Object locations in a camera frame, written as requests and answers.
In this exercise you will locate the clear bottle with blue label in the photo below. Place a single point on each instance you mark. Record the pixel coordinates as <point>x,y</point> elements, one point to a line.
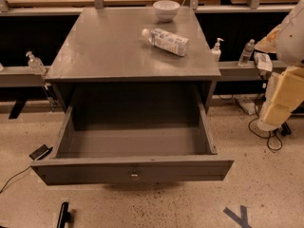
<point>166,40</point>

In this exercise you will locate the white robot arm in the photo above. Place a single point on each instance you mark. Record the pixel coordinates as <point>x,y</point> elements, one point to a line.
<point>289,43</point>

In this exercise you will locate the clear water bottle on ledge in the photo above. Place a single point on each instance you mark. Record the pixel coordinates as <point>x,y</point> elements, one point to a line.
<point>246,53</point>

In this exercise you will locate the white pump dispenser bottle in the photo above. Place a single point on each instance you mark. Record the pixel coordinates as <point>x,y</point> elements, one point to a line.
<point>216,49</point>

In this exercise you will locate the grey open top drawer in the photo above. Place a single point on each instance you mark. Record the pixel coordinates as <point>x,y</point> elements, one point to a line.
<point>136,138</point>

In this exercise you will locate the clear sanitizer pump bottle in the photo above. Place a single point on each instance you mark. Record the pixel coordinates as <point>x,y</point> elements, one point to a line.
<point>35,64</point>

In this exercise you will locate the white paper on floor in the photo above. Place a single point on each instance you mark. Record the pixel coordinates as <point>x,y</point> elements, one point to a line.
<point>247,105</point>

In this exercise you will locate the white packet on ledge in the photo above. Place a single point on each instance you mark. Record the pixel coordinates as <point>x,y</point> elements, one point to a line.
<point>263,61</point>

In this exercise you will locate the grey ledge at right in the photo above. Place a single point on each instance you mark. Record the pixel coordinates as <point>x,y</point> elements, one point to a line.
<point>231,71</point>

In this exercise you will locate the grey ledge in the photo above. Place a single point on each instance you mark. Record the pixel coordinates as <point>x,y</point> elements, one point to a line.
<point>19,76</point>
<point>231,71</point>

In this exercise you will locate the blue tape cross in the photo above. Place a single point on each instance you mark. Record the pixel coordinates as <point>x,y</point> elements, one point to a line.
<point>242,219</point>

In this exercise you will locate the white ceramic bowl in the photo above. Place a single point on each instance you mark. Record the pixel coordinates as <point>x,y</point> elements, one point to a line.
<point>166,10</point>

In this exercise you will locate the grey cabinet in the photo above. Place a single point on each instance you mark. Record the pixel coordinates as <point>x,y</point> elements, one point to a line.
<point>106,45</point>

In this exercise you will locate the black phone on floor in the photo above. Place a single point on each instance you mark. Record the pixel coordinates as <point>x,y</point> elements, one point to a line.
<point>40,152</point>

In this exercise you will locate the black object at floor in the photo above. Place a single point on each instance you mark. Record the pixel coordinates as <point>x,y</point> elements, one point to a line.
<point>64,216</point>

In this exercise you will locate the grey ledge at left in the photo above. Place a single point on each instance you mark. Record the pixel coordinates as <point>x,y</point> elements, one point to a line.
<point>19,76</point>

